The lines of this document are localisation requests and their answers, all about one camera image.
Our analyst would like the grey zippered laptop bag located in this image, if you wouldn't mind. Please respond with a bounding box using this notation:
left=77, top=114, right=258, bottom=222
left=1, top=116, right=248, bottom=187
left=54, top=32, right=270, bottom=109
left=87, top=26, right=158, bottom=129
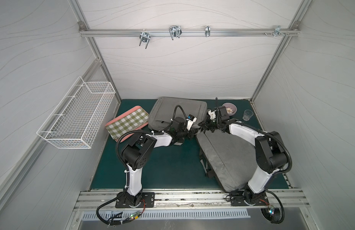
left=148, top=97, right=208, bottom=131

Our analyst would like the grey laptop sleeve bag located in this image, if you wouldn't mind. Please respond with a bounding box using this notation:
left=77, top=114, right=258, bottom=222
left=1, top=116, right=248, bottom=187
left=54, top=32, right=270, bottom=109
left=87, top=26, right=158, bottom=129
left=196, top=130, right=258, bottom=192

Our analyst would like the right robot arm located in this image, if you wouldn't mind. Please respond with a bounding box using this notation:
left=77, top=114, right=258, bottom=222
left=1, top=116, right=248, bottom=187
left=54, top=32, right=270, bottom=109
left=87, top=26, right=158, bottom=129
left=197, top=106, right=292, bottom=205

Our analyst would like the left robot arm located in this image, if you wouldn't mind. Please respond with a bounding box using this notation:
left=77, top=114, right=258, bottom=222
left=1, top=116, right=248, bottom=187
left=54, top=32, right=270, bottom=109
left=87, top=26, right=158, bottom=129
left=117, top=115, right=198, bottom=207

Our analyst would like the pink bowl with contents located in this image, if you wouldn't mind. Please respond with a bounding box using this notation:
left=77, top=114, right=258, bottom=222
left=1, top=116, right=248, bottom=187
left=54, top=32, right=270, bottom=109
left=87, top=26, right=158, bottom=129
left=223, top=103, right=238, bottom=116

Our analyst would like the clear plastic cup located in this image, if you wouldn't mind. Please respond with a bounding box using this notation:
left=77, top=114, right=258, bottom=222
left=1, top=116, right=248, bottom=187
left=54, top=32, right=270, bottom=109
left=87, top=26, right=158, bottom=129
left=242, top=109, right=254, bottom=121

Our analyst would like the green checkered cloth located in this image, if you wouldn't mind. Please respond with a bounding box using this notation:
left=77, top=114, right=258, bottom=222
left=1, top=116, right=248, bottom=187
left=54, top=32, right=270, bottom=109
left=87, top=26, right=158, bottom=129
left=106, top=108, right=149, bottom=141

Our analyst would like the metal hook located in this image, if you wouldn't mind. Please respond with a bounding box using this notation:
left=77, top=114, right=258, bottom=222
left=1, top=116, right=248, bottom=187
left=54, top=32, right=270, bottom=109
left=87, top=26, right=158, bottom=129
left=139, top=31, right=151, bottom=49
left=264, top=26, right=290, bottom=37
left=168, top=25, right=182, bottom=40
left=205, top=25, right=211, bottom=37

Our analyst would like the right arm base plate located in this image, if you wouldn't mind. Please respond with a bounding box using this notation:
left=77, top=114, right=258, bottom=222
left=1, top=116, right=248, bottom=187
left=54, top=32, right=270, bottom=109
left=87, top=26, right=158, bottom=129
left=224, top=189, right=269, bottom=207

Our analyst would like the white slotted cable duct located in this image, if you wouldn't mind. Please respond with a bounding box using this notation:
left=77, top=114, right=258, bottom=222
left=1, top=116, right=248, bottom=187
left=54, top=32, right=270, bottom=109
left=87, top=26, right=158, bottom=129
left=82, top=209, right=251, bottom=221

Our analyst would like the aluminium crossbar rail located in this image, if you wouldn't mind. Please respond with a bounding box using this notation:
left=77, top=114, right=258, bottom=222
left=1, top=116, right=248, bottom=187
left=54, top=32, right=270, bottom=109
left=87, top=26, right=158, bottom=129
left=79, top=26, right=301, bottom=37

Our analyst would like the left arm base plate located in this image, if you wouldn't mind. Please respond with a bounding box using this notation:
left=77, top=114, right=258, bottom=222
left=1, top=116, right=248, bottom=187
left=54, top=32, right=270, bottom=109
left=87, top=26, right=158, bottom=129
left=115, top=192, right=155, bottom=209

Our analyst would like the white wire basket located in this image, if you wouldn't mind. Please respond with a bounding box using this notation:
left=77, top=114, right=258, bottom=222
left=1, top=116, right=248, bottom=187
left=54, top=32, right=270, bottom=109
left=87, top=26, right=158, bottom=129
left=37, top=77, right=115, bottom=149

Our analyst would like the left black cable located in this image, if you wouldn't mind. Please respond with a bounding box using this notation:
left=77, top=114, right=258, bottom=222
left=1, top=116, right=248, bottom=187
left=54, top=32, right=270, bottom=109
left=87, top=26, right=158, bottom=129
left=95, top=186, right=146, bottom=226

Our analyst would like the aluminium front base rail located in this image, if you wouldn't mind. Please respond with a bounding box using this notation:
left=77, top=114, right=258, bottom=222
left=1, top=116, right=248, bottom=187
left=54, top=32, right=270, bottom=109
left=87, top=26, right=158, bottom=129
left=73, top=189, right=310, bottom=211

